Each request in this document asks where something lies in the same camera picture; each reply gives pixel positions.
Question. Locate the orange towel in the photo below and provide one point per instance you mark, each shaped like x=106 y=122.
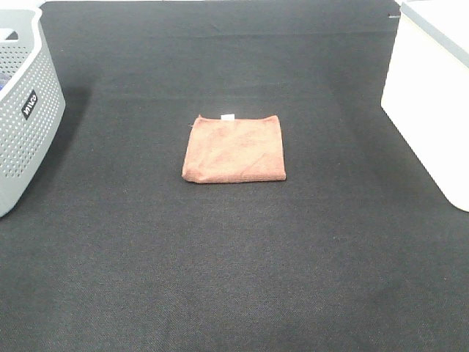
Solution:
x=234 y=151

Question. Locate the black table mat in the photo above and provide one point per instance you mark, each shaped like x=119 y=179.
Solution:
x=110 y=249

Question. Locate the white storage box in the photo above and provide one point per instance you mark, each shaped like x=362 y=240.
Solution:
x=426 y=91

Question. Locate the grey perforated laundry basket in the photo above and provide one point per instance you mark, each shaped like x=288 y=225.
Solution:
x=32 y=102

